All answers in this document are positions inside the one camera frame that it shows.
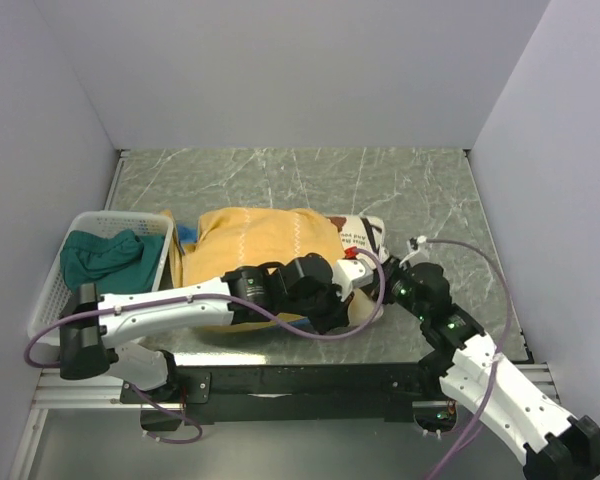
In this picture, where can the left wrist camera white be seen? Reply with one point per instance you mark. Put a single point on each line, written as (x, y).
(353, 272)

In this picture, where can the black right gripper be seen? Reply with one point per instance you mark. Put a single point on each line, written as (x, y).
(391, 269)

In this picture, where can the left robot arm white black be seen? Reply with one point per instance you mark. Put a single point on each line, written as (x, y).
(105, 340)

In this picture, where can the black base beam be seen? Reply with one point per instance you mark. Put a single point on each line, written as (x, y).
(393, 392)

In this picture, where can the aluminium rail frame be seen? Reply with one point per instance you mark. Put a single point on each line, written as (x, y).
(54, 393)

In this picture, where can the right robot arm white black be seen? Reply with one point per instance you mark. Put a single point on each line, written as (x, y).
(464, 365)

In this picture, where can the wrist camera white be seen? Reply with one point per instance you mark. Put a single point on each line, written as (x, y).
(353, 272)
(418, 251)

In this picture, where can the white plastic basket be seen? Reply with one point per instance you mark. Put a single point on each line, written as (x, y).
(53, 303)

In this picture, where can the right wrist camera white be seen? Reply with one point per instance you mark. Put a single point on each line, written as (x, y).
(418, 251)

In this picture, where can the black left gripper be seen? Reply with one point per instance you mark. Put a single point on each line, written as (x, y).
(337, 316)

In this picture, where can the green cloth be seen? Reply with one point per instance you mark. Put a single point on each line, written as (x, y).
(123, 264)

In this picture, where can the blue and yellow pillowcase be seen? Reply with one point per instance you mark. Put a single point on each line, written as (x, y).
(234, 237)

